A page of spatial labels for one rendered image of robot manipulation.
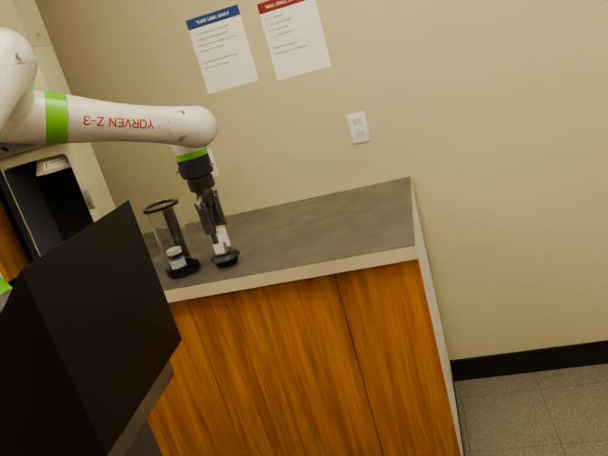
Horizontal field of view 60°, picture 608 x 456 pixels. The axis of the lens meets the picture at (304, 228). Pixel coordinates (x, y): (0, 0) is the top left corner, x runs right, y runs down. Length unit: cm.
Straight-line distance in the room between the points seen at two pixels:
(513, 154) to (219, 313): 120
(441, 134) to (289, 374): 103
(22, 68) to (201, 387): 106
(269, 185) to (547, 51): 111
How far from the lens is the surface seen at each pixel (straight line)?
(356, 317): 152
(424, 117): 204
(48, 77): 196
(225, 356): 167
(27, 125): 131
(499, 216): 216
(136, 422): 108
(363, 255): 140
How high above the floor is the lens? 145
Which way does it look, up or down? 17 degrees down
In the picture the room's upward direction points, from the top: 16 degrees counter-clockwise
